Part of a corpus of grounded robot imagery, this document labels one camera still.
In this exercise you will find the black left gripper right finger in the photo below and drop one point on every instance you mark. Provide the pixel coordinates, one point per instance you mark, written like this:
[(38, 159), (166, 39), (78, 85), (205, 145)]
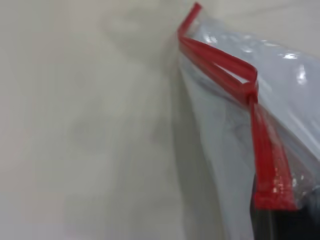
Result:
[(300, 225)]

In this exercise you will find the red zipper slider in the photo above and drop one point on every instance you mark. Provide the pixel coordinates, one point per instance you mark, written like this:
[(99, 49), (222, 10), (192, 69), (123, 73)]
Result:
[(250, 96)]

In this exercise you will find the white paper sheets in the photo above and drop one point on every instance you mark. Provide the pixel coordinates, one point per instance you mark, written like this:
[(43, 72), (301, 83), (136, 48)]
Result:
[(225, 150)]

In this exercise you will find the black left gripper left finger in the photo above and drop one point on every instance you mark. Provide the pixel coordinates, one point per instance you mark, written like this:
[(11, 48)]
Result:
[(261, 225)]

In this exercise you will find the clear zip bag red strip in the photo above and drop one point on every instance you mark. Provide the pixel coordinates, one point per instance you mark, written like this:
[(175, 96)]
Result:
[(270, 155)]

